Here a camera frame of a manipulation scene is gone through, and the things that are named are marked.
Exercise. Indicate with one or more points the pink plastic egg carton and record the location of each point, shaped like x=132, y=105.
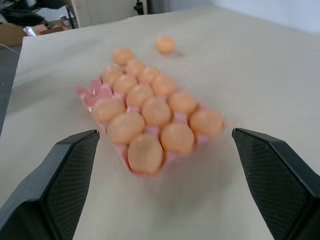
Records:
x=87, y=96

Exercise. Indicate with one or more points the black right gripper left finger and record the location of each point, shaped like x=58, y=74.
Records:
x=37, y=195

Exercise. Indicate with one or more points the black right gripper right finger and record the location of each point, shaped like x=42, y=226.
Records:
x=282, y=190

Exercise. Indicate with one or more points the brown cardboard box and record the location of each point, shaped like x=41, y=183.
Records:
x=8, y=35

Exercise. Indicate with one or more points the black stand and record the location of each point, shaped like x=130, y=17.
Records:
x=140, y=7

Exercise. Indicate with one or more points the orange egg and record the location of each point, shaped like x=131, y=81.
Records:
x=148, y=75
x=165, y=45
x=111, y=73
x=108, y=110
x=182, y=102
x=122, y=55
x=124, y=83
x=163, y=85
x=206, y=123
x=177, y=138
x=145, y=155
x=156, y=111
x=126, y=128
x=134, y=67
x=139, y=95

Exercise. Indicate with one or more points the dark cloth pile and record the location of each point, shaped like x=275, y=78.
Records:
x=22, y=13

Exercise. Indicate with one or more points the white cabinet panel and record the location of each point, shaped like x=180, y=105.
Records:
x=105, y=11

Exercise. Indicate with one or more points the shiny foil wrapper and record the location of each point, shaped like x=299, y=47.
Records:
x=33, y=30

